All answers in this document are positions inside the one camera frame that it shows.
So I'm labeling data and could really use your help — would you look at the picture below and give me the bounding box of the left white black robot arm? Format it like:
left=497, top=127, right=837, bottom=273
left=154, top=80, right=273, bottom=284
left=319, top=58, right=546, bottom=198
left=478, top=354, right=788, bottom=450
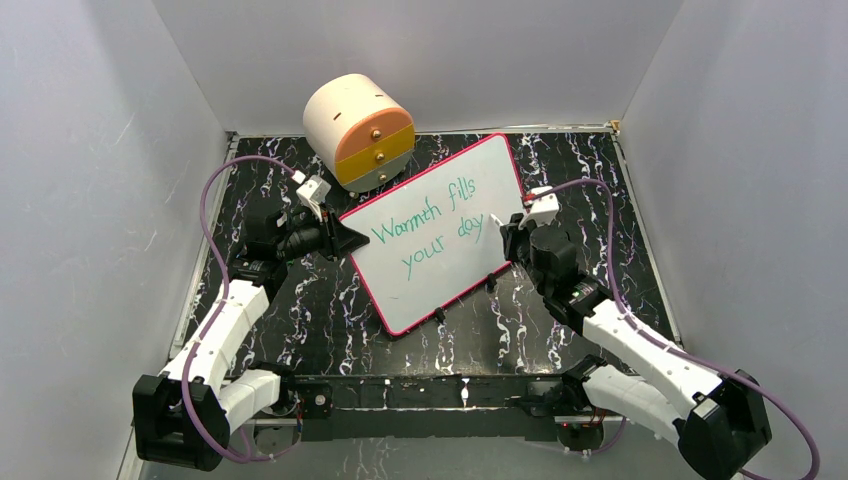
left=132, top=204, right=370, bottom=471

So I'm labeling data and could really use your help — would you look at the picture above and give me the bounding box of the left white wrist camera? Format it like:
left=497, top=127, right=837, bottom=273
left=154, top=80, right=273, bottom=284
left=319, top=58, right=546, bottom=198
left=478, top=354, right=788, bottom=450
left=296, top=176, right=331, bottom=218

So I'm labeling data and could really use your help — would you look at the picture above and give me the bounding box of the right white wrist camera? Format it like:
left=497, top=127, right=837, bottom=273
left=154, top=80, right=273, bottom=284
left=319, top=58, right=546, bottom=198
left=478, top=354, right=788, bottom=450
left=519, top=186, right=560, bottom=230

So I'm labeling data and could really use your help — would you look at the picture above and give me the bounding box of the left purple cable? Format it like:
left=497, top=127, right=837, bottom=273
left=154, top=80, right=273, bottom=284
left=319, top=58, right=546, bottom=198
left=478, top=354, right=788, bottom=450
left=180, top=156, right=303, bottom=468

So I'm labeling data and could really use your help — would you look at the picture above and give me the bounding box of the pink framed whiteboard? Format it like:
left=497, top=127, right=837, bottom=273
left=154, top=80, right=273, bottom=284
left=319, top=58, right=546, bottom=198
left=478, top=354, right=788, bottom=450
left=341, top=134, right=524, bottom=336

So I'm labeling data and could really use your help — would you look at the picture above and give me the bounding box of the cream cylindrical drawer box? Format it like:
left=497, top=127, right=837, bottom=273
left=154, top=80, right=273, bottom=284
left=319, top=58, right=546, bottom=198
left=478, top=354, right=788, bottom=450
left=302, top=73, right=416, bottom=193

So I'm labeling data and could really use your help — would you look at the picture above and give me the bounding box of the purple cable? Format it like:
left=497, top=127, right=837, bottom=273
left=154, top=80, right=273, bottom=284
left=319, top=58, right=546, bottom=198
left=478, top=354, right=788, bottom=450
left=180, top=156, right=303, bottom=468
left=526, top=177, right=821, bottom=480

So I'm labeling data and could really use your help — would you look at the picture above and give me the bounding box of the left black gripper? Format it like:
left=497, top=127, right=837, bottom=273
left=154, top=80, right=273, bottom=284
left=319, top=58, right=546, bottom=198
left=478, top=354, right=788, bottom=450
left=277, top=205, right=369, bottom=264

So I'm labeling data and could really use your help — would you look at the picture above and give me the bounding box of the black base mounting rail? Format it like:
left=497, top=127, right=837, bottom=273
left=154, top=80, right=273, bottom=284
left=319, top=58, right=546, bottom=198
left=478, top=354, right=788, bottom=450
left=231, top=374, right=604, bottom=452

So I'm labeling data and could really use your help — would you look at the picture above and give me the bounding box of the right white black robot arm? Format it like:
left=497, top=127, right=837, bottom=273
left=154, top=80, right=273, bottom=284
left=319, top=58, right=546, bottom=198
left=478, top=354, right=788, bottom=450
left=499, top=217, right=772, bottom=479

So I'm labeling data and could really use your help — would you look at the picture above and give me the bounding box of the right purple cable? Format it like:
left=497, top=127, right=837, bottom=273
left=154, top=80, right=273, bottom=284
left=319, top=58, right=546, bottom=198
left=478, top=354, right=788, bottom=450
left=526, top=177, right=821, bottom=480

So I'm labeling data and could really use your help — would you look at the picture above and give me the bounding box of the black whiteboard foot clip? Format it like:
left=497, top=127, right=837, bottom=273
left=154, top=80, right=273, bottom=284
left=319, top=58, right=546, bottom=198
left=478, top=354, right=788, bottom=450
left=484, top=273, right=497, bottom=293
left=433, top=308, right=446, bottom=325

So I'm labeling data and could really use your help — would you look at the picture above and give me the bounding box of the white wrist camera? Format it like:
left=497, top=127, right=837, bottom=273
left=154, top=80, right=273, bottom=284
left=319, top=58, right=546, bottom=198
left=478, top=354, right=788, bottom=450
left=296, top=176, right=331, bottom=218
left=519, top=186, right=560, bottom=230

